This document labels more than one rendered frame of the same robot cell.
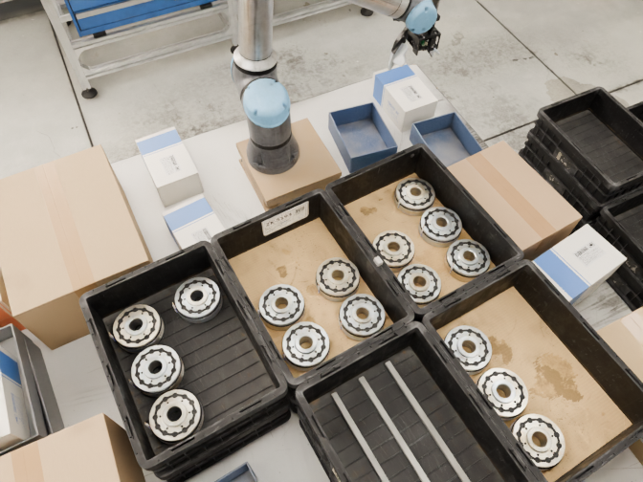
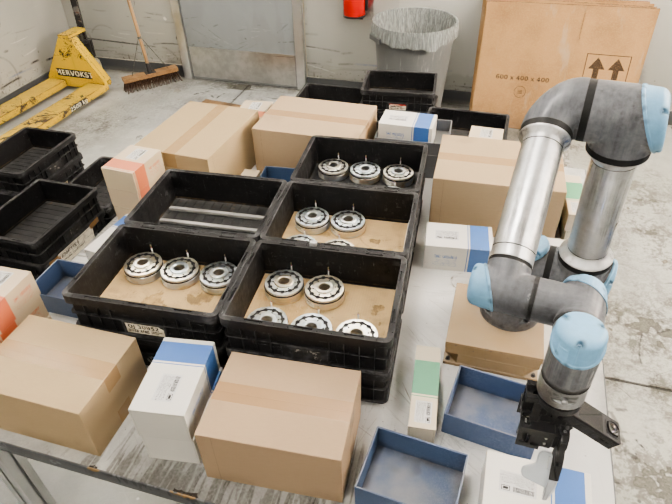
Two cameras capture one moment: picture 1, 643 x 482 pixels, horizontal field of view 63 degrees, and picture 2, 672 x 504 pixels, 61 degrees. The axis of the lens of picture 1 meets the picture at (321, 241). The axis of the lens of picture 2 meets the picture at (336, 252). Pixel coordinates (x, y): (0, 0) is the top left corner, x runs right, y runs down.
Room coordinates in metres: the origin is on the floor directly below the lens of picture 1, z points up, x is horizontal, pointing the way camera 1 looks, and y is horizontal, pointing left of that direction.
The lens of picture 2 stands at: (1.44, -0.92, 1.84)
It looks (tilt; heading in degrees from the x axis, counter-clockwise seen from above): 39 degrees down; 134
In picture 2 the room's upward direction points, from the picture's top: 2 degrees counter-clockwise
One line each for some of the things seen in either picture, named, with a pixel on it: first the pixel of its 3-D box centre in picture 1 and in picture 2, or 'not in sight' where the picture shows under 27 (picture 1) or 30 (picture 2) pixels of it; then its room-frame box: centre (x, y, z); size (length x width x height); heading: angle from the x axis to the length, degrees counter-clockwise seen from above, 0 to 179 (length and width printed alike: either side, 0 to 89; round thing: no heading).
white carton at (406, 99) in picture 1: (403, 97); (532, 500); (1.32, -0.26, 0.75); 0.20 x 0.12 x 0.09; 27
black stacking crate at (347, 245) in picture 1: (308, 289); (343, 232); (0.55, 0.03, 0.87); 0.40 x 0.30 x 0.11; 31
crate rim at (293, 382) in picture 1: (308, 278); (342, 217); (0.55, 0.03, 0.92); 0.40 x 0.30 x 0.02; 31
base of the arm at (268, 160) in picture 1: (272, 142); (512, 297); (1.03, 0.14, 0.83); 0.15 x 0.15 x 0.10
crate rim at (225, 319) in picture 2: (419, 222); (317, 289); (0.71, -0.23, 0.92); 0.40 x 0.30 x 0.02; 31
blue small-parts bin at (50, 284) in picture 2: not in sight; (74, 288); (0.03, -0.57, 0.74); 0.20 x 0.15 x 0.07; 27
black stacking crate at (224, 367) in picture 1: (185, 351); (361, 177); (0.40, 0.28, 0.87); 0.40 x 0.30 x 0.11; 31
